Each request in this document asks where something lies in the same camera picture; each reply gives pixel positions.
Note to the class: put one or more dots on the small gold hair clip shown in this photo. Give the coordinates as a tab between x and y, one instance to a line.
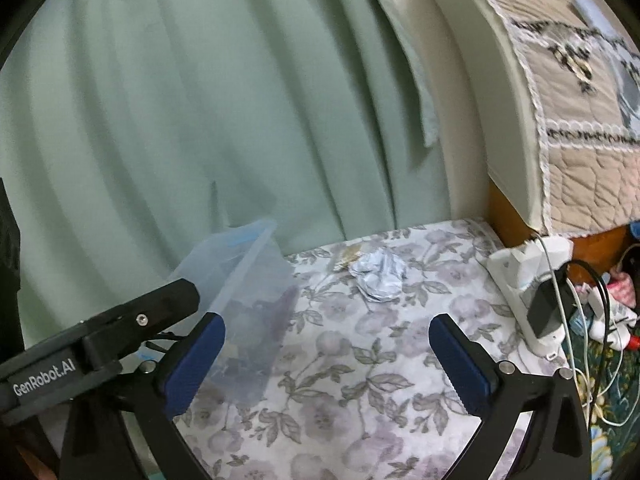
346	255

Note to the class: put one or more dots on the quilted beige bed cover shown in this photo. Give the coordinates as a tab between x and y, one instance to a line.
581	72

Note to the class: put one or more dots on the floral grey table cloth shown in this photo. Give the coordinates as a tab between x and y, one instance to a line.
356	391

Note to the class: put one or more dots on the crumpled silver foil wrapper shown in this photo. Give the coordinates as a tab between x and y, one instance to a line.
379	274

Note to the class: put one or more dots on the green curtain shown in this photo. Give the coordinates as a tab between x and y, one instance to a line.
133	129

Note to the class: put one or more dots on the white power strip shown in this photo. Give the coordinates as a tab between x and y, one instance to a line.
514	271

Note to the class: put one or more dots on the black charger plug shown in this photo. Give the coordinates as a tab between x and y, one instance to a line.
544	314

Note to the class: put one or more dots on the clear plastic storage bin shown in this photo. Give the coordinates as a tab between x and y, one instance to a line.
241	275

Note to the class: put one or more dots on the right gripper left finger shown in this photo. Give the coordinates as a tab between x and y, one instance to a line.
97	444

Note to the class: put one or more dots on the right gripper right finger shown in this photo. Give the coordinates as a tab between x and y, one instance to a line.
557	441

